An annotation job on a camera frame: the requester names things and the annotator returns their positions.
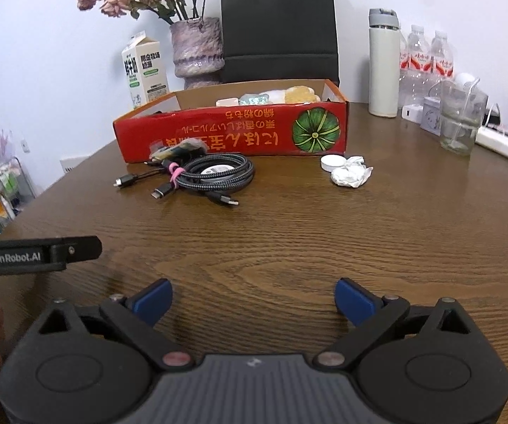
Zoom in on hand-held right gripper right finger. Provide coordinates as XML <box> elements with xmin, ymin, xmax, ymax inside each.
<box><xmin>313</xmin><ymin>277</ymin><xmax>475</xmax><ymax>372</ymax></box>

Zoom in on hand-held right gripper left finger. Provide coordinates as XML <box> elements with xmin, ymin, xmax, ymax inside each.
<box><xmin>37</xmin><ymin>278</ymin><xmax>195</xmax><ymax>371</ymax></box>

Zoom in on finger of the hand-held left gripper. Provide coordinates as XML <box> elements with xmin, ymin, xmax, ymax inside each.
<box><xmin>62</xmin><ymin>236</ymin><xmax>103</xmax><ymax>263</ymax></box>

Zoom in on red cardboard box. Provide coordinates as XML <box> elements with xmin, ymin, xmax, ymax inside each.
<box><xmin>113</xmin><ymin>78</ymin><xmax>350</xmax><ymax>164</ymax></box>

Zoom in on yellow plush toy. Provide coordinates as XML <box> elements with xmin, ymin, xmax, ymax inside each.
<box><xmin>264</xmin><ymin>86</ymin><xmax>321</xmax><ymax>102</ymax></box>

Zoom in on wooden desktop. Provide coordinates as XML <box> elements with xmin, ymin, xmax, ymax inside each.
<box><xmin>0</xmin><ymin>101</ymin><xmax>508</xmax><ymax>424</ymax></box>

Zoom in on crumpled white tissue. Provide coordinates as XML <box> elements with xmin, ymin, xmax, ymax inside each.
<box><xmin>330</xmin><ymin>155</ymin><xmax>374</xmax><ymax>189</ymax></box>

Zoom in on white round disc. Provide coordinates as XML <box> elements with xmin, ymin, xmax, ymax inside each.
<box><xmin>320</xmin><ymin>154</ymin><xmax>348</xmax><ymax>172</ymax></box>

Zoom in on white charger puck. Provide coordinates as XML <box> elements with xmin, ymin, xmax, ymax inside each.
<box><xmin>201</xmin><ymin>164</ymin><xmax>232</xmax><ymax>178</ymax></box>

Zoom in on small colourful packet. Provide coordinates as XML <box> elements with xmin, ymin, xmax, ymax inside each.
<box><xmin>148</xmin><ymin>138</ymin><xmax>211</xmax><ymax>163</ymax></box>

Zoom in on white green milk carton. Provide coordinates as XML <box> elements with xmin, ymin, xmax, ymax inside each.
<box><xmin>122</xmin><ymin>31</ymin><xmax>169</xmax><ymax>110</ymax></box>

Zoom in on clear glass cup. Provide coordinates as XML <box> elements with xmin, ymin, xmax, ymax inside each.
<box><xmin>438</xmin><ymin>80</ymin><xmax>489</xmax><ymax>156</ymax></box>

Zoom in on white power strip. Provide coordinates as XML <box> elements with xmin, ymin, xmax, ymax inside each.
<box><xmin>475</xmin><ymin>124</ymin><xmax>508</xmax><ymax>169</ymax></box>

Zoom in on pink ribbed vase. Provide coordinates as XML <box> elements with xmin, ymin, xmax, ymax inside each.
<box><xmin>170</xmin><ymin>17</ymin><xmax>225</xmax><ymax>90</ymax></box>

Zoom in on white thermos bottle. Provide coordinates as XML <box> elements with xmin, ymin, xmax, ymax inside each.
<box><xmin>367</xmin><ymin>7</ymin><xmax>401</xmax><ymax>118</ymax></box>

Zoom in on clear water bottle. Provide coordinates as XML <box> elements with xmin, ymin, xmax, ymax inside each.
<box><xmin>399</xmin><ymin>25</ymin><xmax>433</xmax><ymax>109</ymax></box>
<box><xmin>431</xmin><ymin>31</ymin><xmax>456</xmax><ymax>84</ymax></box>

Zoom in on black paper bag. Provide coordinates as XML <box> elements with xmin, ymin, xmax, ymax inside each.
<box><xmin>220</xmin><ymin>0</ymin><xmax>341</xmax><ymax>87</ymax></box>

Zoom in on wire storage shelf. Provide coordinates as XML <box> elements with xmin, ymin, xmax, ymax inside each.
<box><xmin>0</xmin><ymin>154</ymin><xmax>36</xmax><ymax>240</ymax></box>

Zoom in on black usb cable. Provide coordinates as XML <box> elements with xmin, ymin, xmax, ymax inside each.
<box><xmin>113</xmin><ymin>165</ymin><xmax>171</xmax><ymax>189</ymax></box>

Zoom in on pink cable tie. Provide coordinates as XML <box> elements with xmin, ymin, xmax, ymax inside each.
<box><xmin>166</xmin><ymin>163</ymin><xmax>183</xmax><ymax>191</ymax></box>

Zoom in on braided coiled cable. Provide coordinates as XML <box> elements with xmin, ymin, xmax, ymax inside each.
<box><xmin>150</xmin><ymin>153</ymin><xmax>255</xmax><ymax>207</ymax></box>

